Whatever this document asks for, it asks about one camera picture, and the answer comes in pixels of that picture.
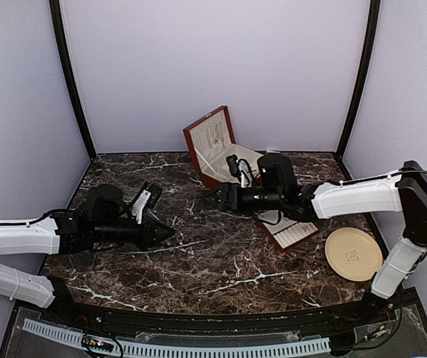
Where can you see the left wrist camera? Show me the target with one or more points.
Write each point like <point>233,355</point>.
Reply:
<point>146,198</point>

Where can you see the white slotted cable duct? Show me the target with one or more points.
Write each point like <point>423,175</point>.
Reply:
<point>161,346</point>

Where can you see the beige round plate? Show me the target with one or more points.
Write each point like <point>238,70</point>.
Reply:
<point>353,254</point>

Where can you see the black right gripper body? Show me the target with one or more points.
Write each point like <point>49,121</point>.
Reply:
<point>270,199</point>

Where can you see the red jewelry tray insert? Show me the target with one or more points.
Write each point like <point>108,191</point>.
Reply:
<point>282,232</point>

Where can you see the red wooden jewelry box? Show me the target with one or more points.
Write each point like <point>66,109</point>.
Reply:
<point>210,140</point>

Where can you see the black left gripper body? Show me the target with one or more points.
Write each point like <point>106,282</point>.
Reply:
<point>109,233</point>

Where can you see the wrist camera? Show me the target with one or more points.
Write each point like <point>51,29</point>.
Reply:
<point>146,198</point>
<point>240,169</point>

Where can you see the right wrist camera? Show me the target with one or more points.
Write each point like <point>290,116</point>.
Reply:
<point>240,169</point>

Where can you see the left black frame post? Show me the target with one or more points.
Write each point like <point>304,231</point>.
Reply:
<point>69,77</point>

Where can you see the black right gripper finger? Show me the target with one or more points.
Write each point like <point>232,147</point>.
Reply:
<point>212,195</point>
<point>213,203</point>

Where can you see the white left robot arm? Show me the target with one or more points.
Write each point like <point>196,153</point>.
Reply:
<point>103,217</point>

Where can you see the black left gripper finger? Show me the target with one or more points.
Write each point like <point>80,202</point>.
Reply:
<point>155,239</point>
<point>162,231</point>

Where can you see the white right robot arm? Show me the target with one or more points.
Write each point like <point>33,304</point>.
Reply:
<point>401,191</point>

